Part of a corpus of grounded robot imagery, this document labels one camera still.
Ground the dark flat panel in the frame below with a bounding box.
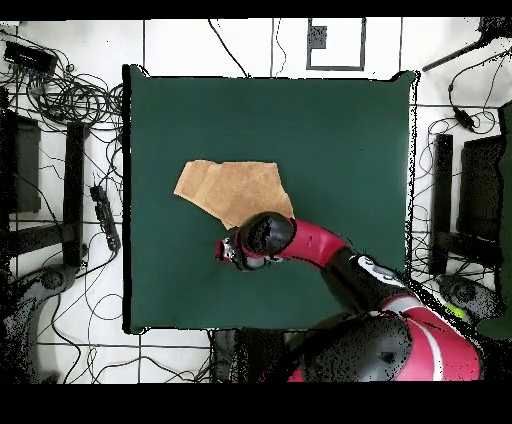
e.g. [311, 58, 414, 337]
[0, 113, 42, 214]
[456, 134, 506, 242]

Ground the tan terry towel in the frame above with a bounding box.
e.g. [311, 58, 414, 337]
[173, 159, 296, 231]

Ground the black power strip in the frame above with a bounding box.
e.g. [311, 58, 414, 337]
[89, 184, 122, 253]

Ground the black stand base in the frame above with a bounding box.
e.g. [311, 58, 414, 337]
[7, 120, 87, 268]
[428, 132, 501, 277]

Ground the dark green table cloth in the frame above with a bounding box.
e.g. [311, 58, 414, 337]
[121, 63, 420, 335]

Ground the grey chair base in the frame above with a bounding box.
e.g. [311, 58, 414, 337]
[435, 272, 506, 323]
[0, 263, 79, 383]

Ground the small grey square patch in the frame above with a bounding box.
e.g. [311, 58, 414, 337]
[306, 25, 328, 50]

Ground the yellow-green ball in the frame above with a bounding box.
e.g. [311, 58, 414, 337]
[443, 302, 467, 321]

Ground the black electronics box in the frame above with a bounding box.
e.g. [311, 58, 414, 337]
[2, 40, 58, 76]

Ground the black power adapter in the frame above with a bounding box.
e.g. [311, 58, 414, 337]
[453, 107, 477, 133]

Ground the dark green fabric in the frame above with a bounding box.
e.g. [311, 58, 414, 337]
[475, 101, 512, 341]

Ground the black tripod pole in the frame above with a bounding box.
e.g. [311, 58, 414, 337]
[421, 16, 512, 74]

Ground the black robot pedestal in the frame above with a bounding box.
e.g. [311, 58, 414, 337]
[209, 328, 291, 383]

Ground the black floor cable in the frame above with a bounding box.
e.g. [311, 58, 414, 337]
[206, 18, 252, 78]

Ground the black cable tangle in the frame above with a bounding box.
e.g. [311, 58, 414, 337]
[0, 29, 125, 135]

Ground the grey square floor frame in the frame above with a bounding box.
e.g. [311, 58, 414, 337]
[306, 17, 366, 72]

